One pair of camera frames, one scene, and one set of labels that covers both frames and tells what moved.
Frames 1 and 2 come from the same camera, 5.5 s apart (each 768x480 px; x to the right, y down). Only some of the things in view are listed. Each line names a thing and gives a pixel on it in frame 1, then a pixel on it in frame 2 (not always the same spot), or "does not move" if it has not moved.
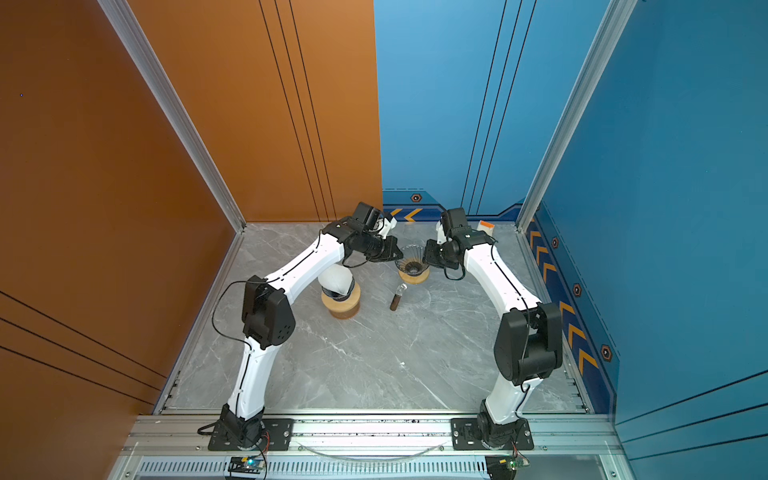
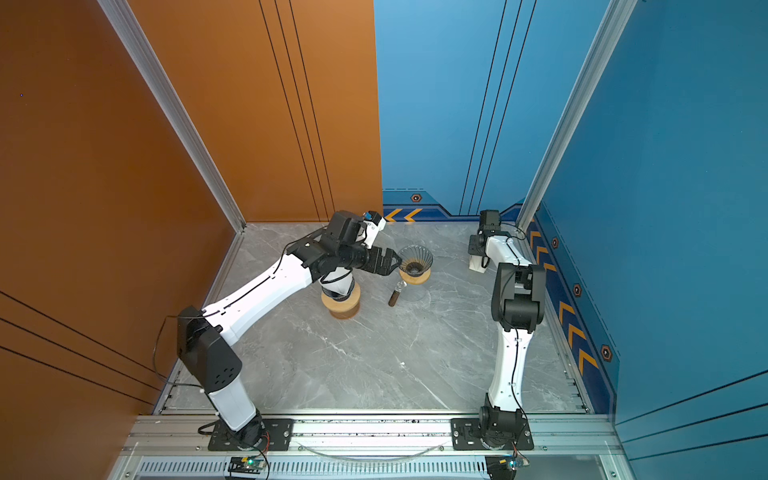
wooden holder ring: x=414 y=279 does not move
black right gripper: x=430 y=255 to x=473 y=245
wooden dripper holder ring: x=343 y=306 does not move
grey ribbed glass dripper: x=412 y=262 does not move
